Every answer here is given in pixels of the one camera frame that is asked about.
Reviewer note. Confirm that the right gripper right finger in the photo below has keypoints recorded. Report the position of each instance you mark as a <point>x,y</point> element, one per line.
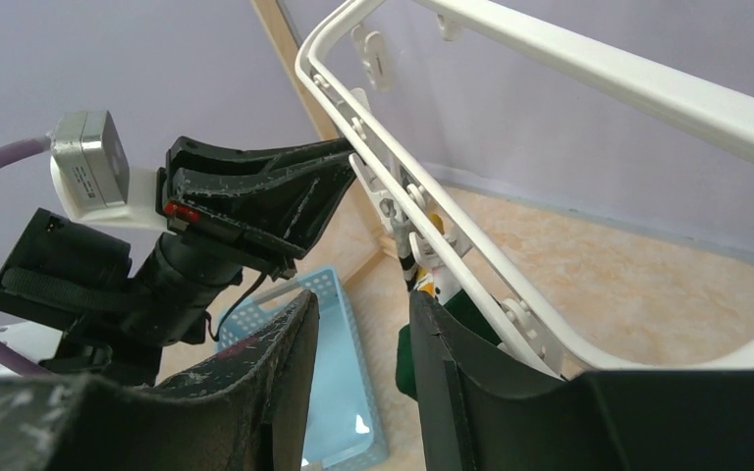
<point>480,409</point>

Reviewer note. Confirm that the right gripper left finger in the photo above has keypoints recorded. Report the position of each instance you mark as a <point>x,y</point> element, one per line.
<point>244,408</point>

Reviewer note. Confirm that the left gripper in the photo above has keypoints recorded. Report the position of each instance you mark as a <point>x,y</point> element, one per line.
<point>228,209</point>

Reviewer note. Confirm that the light blue plastic basket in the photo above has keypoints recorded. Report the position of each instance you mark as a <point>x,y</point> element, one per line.
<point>343,428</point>

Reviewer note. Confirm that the grey striped sock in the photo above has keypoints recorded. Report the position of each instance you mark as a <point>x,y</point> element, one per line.
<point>401,233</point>

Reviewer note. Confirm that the white clip hanger frame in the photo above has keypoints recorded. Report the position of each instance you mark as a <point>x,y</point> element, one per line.
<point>641,236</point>

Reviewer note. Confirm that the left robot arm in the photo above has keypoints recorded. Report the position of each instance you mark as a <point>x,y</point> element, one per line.
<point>81,282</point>

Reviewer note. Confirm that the green hanging sock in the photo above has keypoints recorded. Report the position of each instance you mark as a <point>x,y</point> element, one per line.
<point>444,288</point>

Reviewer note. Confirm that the wooden drying rack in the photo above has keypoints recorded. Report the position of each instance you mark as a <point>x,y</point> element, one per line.
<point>281,36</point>

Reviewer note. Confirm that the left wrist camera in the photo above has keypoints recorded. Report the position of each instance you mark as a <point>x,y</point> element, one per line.
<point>93,179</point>

